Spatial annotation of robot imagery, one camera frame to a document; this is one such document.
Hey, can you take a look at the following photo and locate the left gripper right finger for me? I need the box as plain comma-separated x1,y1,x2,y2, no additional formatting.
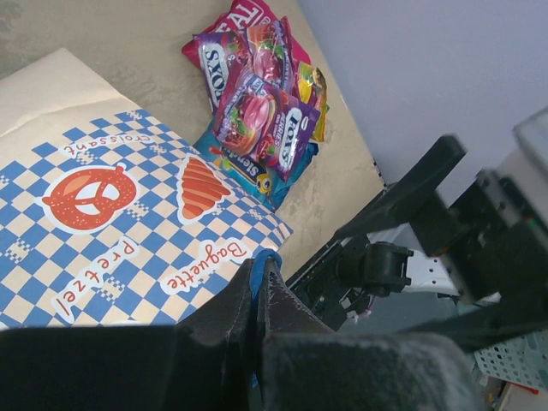
259,260,480,410

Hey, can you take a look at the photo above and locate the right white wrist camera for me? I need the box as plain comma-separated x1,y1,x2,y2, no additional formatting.
498,108,547,223

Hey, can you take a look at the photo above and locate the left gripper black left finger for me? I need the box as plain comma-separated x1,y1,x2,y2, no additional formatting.
1,260,256,410

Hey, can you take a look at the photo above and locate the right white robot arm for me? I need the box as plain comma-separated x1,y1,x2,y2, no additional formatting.
335,134,547,353

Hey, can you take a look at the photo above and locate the pink chips bag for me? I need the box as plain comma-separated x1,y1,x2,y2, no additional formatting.
181,0,312,68

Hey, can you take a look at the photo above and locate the blue Slendy snack bag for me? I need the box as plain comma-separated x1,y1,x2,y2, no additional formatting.
194,128,319,211

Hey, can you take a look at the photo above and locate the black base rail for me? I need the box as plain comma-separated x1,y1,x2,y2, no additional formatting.
286,235,375,331

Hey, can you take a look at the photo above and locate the purple Fox's berries bag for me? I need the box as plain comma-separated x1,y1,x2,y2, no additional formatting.
194,17,295,112

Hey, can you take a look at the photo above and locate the checkered paper bag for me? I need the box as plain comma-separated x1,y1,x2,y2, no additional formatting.
1,50,291,330

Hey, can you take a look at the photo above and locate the white perforated basket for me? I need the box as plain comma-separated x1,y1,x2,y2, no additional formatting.
474,330,547,391

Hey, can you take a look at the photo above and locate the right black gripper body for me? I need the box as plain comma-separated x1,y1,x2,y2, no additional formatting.
410,166,548,305

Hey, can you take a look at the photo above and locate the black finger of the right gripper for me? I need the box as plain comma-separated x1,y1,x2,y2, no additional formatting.
333,134,468,244

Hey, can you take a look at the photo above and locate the orange Fox's candy bag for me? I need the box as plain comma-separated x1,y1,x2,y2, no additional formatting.
294,62,329,143

